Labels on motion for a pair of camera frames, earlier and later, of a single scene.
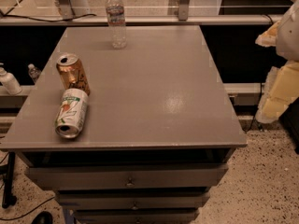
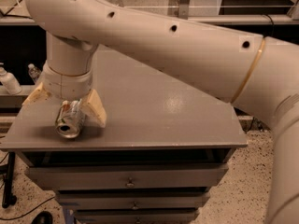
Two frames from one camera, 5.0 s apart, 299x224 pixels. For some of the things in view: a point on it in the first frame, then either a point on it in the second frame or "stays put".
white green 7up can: x=71 y=112 stays put
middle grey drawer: x=133 y=201 stays put
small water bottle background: x=34 y=72 stays put
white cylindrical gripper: x=290 y=36 to x=66 y=86
